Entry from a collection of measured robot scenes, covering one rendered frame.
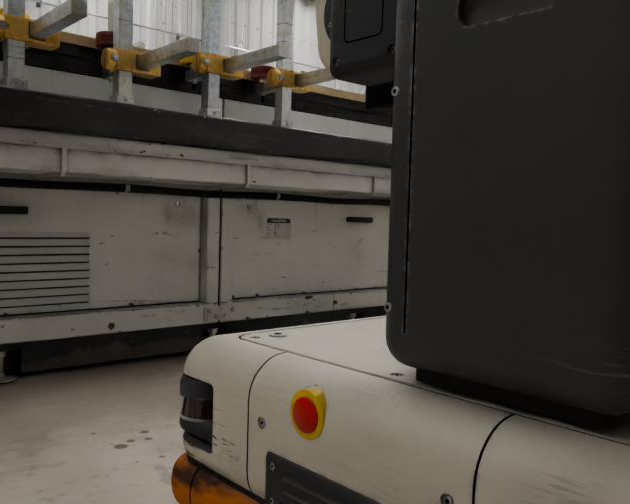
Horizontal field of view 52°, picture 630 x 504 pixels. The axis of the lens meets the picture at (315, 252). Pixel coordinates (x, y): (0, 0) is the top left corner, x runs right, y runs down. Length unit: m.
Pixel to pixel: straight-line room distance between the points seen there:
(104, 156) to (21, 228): 0.31
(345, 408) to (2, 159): 1.12
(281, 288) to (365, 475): 1.66
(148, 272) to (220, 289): 0.24
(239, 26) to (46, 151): 9.42
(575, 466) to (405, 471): 0.15
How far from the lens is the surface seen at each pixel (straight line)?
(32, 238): 1.83
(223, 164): 1.82
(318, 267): 2.35
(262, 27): 11.20
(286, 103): 1.94
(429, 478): 0.58
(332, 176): 2.08
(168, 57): 1.56
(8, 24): 1.59
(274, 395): 0.72
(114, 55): 1.66
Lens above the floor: 0.44
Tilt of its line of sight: 3 degrees down
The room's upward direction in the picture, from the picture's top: 2 degrees clockwise
